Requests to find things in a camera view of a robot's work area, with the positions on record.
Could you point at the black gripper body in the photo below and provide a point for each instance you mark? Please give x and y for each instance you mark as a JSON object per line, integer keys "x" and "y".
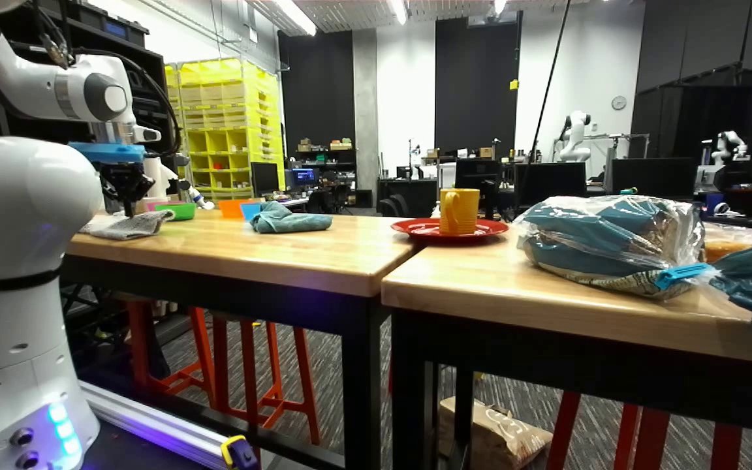
{"x": 129, "y": 180}

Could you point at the grey knitted cloth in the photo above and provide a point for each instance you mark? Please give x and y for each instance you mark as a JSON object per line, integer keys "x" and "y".
{"x": 129, "y": 225}

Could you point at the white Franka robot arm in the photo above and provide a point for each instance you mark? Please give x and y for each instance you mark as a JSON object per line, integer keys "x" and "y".
{"x": 19, "y": 208}

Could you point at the white plastic stand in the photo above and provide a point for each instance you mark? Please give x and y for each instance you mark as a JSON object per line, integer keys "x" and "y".
{"x": 164, "y": 178}

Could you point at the green plastic bowl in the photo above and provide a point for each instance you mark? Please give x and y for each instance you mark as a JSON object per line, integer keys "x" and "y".
{"x": 185, "y": 208}

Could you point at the orange plastic bowl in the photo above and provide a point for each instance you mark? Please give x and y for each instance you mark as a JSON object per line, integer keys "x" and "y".
{"x": 232, "y": 208}

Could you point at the blue plastic bowl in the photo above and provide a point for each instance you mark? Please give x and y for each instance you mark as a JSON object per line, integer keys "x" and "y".
{"x": 250, "y": 208}

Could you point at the yellow bin shelf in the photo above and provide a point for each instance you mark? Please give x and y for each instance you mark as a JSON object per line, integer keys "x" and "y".
{"x": 228, "y": 120}

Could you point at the black storage rack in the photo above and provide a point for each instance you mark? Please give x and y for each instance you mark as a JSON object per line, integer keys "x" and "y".
{"x": 125, "y": 43}

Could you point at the orange metal stool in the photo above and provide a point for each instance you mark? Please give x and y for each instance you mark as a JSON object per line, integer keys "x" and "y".
{"x": 143, "y": 348}
{"x": 652, "y": 434}
{"x": 301, "y": 381}

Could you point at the crumpled teal cloth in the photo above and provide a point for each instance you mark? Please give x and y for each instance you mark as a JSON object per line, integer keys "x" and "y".
{"x": 289, "y": 220}

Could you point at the ceiling light strip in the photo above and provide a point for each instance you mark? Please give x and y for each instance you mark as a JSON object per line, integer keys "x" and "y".
{"x": 398, "y": 7}
{"x": 499, "y": 5}
{"x": 294, "y": 15}

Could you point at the yellow and black clamp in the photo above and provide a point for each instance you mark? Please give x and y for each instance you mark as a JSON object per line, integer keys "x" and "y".
{"x": 236, "y": 450}

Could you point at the red plate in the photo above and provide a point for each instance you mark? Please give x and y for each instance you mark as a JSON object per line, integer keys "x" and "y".
{"x": 420, "y": 229}

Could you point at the yellow mug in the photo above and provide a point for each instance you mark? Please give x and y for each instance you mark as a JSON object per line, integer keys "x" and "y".
{"x": 458, "y": 208}

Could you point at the black computer monitor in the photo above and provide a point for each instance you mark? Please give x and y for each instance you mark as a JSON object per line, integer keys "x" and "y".
{"x": 654, "y": 174}
{"x": 549, "y": 184}

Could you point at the black slanted pole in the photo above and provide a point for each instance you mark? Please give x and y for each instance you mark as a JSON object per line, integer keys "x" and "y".
{"x": 548, "y": 80}

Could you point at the brown paper bag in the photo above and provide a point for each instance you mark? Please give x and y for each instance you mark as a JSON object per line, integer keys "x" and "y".
{"x": 498, "y": 434}

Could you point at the large white background robot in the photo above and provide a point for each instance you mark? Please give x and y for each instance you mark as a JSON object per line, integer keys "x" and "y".
{"x": 575, "y": 130}

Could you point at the clear bag of teal cloths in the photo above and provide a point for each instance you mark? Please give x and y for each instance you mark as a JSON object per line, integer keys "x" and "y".
{"x": 612, "y": 242}

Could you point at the small white background robot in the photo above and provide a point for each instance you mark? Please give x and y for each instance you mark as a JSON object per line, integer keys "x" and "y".
{"x": 725, "y": 147}

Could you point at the long wooden table black frame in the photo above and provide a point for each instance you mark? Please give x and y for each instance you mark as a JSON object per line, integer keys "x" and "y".
{"x": 306, "y": 251}

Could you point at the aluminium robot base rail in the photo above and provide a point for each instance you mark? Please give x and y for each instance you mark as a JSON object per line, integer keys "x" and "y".
{"x": 157, "y": 426}

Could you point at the short wooden table black frame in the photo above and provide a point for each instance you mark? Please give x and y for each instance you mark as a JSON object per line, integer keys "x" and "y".
{"x": 498, "y": 287}

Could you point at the round wall clock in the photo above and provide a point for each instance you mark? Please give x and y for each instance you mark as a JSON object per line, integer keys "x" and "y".
{"x": 621, "y": 101}

